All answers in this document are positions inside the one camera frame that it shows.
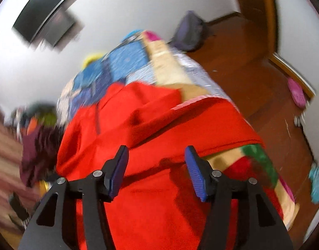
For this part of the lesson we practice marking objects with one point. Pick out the dark wall-mounted monitor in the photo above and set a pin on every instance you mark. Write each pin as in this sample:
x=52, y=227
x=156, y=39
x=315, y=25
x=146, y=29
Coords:
x=63, y=31

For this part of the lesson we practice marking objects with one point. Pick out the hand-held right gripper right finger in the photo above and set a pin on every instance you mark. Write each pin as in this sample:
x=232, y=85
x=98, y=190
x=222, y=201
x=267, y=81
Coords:
x=196, y=177

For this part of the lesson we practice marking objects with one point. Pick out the white cabinet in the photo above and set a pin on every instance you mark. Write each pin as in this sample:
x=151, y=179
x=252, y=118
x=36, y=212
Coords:
x=315, y=130

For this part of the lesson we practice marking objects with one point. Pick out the wooden door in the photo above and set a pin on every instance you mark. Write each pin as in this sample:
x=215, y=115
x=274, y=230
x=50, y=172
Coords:
x=253, y=5

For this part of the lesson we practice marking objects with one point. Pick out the pile of assorted clutter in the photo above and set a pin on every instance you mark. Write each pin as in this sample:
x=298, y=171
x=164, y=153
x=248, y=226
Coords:
x=37, y=119

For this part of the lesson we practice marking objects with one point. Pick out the patchwork printed blanket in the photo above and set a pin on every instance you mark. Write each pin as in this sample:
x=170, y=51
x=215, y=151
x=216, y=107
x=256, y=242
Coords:
x=128, y=65

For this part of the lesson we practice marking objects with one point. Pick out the yellow plastic item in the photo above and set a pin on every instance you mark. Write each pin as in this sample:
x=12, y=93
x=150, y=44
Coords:
x=93, y=60

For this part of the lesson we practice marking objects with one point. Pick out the dark maroon cloth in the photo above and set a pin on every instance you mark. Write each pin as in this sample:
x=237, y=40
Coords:
x=39, y=153

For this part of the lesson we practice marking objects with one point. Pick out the teal cloth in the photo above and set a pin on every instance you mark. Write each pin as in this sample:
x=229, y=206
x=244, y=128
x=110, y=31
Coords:
x=318, y=185

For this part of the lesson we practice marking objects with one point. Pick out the grey purple backpack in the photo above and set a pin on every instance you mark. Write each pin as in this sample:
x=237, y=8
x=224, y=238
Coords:
x=189, y=31

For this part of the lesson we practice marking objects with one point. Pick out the striped brown curtain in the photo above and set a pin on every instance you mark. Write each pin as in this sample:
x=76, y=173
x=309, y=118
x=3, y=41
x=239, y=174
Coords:
x=5, y=161

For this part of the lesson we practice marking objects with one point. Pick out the black wall television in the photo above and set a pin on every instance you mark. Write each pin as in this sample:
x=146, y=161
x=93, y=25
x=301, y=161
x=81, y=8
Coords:
x=39, y=7

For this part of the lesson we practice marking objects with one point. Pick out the red jacket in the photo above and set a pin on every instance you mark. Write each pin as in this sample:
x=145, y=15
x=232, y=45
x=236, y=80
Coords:
x=149, y=125

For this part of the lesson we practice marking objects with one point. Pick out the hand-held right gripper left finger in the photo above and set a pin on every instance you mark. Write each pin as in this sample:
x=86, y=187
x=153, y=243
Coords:
x=117, y=174

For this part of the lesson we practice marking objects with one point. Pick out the pink slipper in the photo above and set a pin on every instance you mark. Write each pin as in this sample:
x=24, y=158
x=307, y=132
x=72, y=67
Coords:
x=296, y=92

